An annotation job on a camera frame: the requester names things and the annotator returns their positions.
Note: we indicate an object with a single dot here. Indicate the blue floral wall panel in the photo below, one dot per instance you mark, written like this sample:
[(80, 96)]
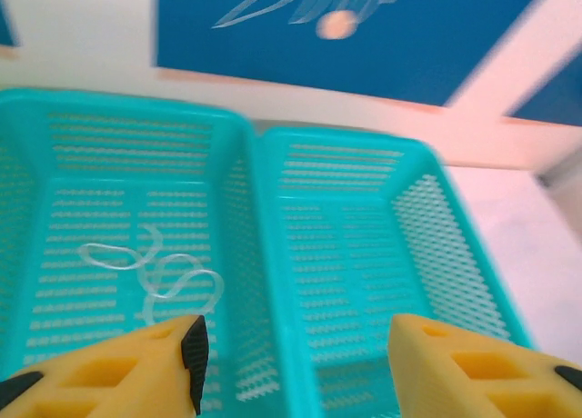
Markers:
[(559, 100), (7, 13), (273, 50)]

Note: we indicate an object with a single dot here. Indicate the teal plastic mesh basket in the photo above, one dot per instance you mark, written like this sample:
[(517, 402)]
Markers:
[(345, 254), (91, 163)]

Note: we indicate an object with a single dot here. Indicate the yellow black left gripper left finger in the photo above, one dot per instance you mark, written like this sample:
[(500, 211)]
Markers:
[(91, 381)]

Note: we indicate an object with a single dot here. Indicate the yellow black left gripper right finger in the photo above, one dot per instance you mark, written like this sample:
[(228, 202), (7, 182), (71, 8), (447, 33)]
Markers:
[(454, 381)]

